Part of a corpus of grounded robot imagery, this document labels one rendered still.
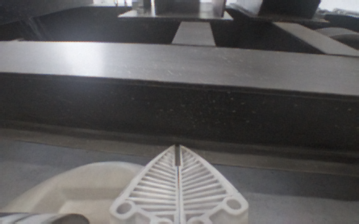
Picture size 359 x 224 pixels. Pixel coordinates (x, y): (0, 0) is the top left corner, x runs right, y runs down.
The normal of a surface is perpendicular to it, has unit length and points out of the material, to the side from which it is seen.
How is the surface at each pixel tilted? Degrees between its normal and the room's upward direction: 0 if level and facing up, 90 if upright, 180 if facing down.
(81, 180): 0
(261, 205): 0
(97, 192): 69
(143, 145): 0
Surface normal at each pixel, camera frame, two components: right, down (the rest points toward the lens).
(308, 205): 0.00, -0.70
